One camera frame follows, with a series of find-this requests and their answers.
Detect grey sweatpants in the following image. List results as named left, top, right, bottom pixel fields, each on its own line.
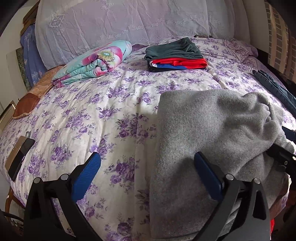
left=149, top=89, right=295, bottom=240

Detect black smartphone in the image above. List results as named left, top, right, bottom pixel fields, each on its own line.
left=7, top=138, right=35, bottom=182

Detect dark blue jeans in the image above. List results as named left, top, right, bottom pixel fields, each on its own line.
left=252, top=70, right=295, bottom=115

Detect gold flat box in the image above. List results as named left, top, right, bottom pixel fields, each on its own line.
left=5, top=136, right=27, bottom=171

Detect striped beige curtain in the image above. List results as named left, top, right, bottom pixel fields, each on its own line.
left=264, top=1, right=295, bottom=82

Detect brown tan pillow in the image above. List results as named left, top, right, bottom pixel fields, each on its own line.
left=13, top=65, right=63, bottom=120

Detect purple floral bedspread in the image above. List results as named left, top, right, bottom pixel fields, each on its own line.
left=0, top=36, right=296, bottom=241

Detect stack of folded clothes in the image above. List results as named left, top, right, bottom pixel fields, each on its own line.
left=144, top=37, right=208, bottom=72

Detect blue patterned cloth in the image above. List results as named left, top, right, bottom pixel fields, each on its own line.
left=20, top=24, right=47, bottom=87

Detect folded teal floral blanket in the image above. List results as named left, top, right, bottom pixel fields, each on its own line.
left=52, top=40, right=132, bottom=88

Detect lavender lace headboard cover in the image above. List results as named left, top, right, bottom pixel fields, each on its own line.
left=35, top=0, right=250, bottom=69

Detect gold picture frame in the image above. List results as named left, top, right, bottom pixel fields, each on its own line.
left=0, top=100, right=16, bottom=133

